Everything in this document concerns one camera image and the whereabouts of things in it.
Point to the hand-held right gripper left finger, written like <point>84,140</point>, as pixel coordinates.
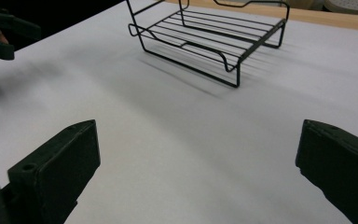
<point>59,168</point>

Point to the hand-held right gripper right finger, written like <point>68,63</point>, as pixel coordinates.
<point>341,165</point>

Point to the wooden table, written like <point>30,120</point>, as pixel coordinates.
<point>323,19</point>

